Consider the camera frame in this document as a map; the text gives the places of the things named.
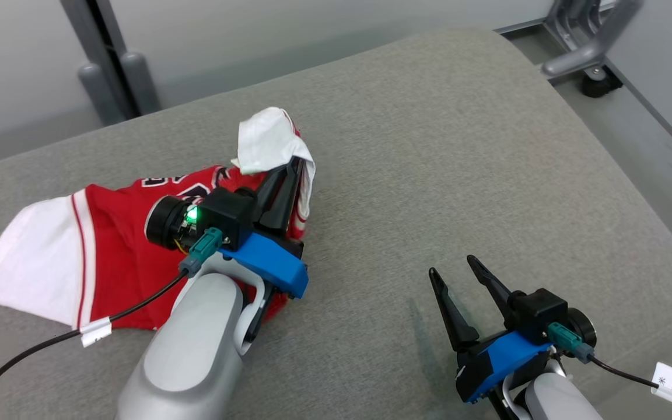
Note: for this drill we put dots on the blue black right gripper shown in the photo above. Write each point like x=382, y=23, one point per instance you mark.
x=499, y=359

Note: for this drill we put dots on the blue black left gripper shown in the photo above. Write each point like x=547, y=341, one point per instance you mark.
x=266, y=262

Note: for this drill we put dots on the red basketball jersey black print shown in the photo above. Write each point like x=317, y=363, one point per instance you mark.
x=266, y=137

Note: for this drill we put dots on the red shorts white side panels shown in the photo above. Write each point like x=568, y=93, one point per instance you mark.
x=38, y=262

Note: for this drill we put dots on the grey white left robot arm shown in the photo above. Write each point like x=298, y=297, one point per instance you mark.
x=196, y=344

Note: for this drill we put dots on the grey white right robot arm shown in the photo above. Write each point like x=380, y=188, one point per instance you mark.
x=557, y=399

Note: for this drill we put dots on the black caster wheel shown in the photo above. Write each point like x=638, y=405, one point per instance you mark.
x=599, y=83

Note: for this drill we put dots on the teal left camera connector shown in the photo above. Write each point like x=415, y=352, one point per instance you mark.
x=203, y=249

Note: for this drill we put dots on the teal camera connector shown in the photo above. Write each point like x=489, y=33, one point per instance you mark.
x=203, y=249
x=569, y=341

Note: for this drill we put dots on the teal right camera connector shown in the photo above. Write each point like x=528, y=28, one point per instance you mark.
x=569, y=341

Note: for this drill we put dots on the grey metal partition post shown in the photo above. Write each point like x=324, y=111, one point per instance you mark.
x=115, y=70

